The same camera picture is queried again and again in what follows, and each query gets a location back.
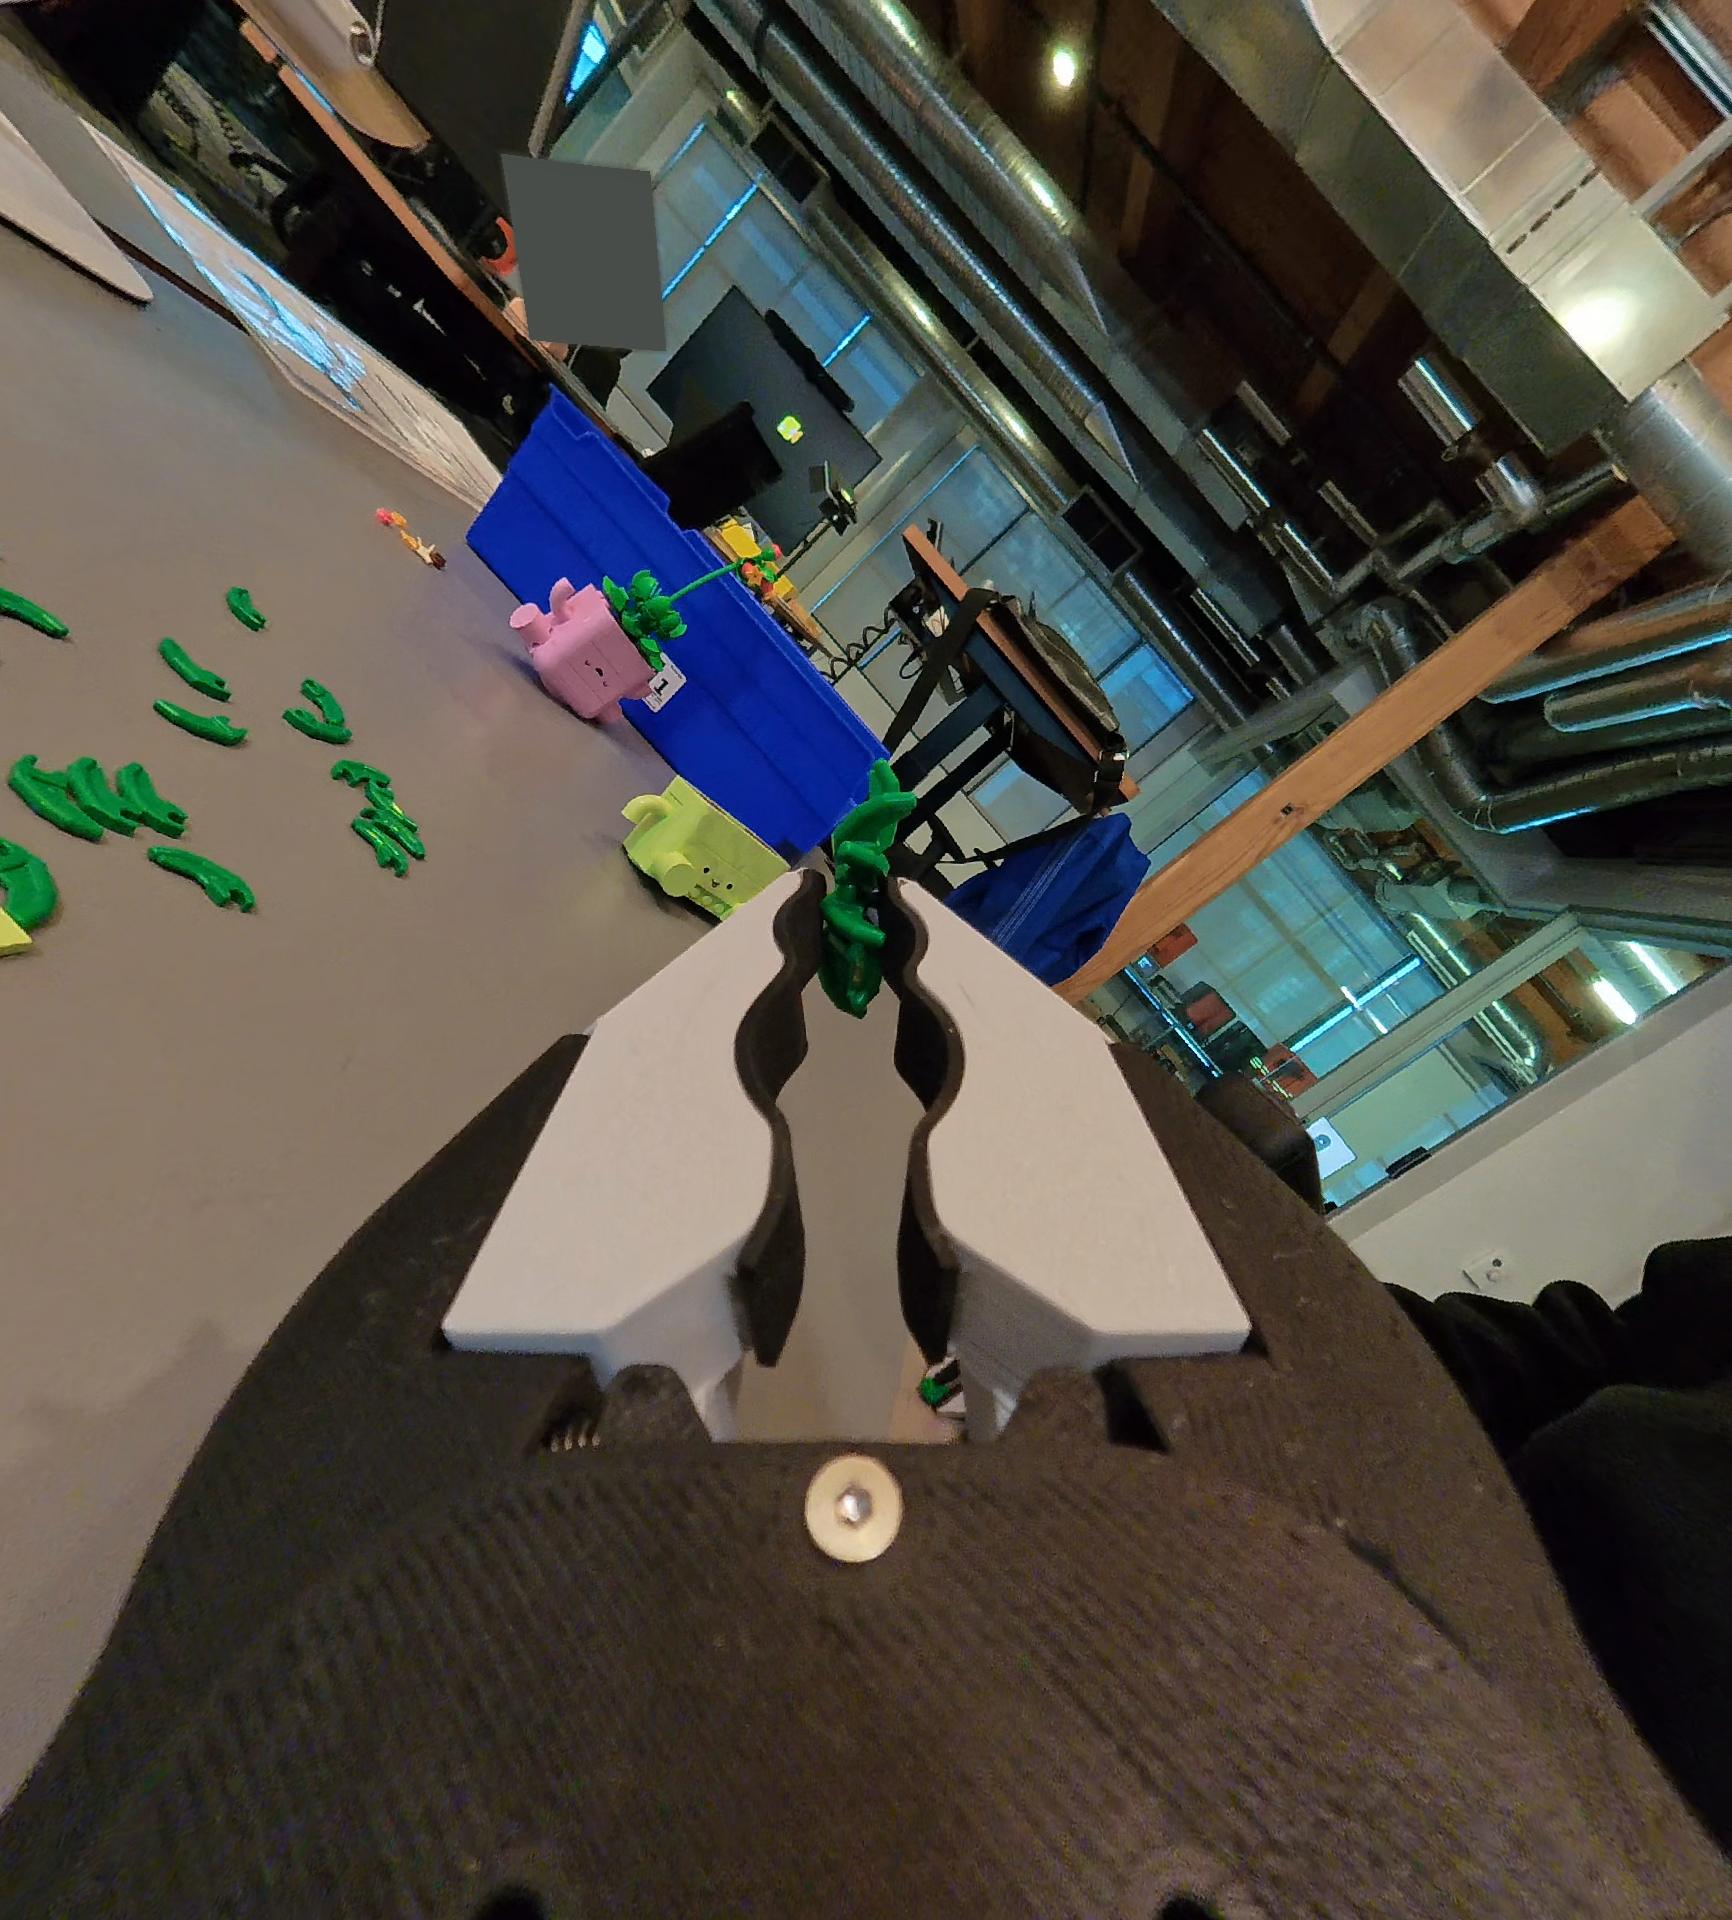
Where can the silver ventilation ducts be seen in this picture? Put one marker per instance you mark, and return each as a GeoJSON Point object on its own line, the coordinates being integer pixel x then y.
{"type": "Point", "coordinates": [1631, 600]}

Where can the black monitor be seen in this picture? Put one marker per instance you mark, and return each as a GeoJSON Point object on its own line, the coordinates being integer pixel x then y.
{"type": "Point", "coordinates": [760, 405]}

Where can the bushy green toy plant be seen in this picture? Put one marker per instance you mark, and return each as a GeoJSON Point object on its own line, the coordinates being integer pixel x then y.
{"type": "Point", "coordinates": [642, 609]}

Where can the black-framed wooden desk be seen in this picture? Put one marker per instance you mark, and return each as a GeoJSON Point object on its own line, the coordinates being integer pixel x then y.
{"type": "Point", "coordinates": [1015, 674]}

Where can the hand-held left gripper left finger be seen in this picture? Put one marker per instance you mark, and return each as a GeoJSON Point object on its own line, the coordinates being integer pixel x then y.
{"type": "Point", "coordinates": [610, 1184]}

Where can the blue plastic bin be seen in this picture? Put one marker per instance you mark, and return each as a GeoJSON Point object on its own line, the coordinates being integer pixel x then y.
{"type": "Point", "coordinates": [716, 674]}

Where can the lime green toy pot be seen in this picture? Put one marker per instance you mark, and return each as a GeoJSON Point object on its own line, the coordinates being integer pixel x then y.
{"type": "Point", "coordinates": [702, 854]}

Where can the scattered green leaf pieces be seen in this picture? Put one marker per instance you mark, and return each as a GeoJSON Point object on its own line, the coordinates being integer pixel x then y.
{"type": "Point", "coordinates": [101, 794]}

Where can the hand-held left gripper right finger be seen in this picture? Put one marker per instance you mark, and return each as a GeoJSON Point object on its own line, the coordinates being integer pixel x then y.
{"type": "Point", "coordinates": [1091, 1184]}

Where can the person's black jacket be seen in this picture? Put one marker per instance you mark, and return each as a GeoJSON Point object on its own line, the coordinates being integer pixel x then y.
{"type": "Point", "coordinates": [1677, 1427]}

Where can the wooden ceiling beam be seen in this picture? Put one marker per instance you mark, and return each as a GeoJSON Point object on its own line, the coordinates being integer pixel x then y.
{"type": "Point", "coordinates": [1406, 734]}

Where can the white flat board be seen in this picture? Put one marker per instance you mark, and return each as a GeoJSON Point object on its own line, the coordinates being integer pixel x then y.
{"type": "Point", "coordinates": [11, 196]}

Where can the blue bag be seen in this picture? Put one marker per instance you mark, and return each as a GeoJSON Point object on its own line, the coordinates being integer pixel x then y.
{"type": "Point", "coordinates": [1060, 902]}

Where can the small pink orange pieces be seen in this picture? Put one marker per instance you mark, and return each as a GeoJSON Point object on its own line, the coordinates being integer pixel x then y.
{"type": "Point", "coordinates": [408, 533]}

